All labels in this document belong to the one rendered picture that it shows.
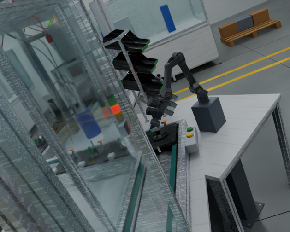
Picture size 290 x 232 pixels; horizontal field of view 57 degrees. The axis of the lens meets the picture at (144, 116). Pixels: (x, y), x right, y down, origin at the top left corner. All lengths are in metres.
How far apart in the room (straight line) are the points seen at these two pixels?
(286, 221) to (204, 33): 4.10
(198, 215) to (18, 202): 1.06
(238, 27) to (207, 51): 1.74
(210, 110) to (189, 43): 3.92
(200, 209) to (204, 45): 4.61
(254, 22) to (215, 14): 3.24
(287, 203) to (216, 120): 0.99
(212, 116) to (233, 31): 5.53
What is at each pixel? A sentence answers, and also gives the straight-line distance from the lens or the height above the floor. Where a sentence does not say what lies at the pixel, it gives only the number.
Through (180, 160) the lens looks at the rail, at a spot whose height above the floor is 0.95.
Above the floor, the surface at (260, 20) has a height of 0.22.
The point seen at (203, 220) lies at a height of 0.86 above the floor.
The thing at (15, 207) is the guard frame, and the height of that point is 1.67.
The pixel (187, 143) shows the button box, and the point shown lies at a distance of 1.64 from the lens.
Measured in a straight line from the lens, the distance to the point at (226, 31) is 7.17.
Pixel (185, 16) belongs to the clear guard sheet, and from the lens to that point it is 5.56.
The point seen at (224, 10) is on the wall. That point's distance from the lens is 10.48.
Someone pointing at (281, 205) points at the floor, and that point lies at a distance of 2.47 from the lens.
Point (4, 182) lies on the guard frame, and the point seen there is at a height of 1.70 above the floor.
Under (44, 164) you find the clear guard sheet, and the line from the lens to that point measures 0.44.
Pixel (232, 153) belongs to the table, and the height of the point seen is 0.86.
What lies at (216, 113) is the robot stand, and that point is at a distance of 1.83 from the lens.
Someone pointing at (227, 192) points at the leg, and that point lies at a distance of 1.62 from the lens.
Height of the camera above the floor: 1.82
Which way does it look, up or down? 23 degrees down
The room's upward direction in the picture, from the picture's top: 25 degrees counter-clockwise
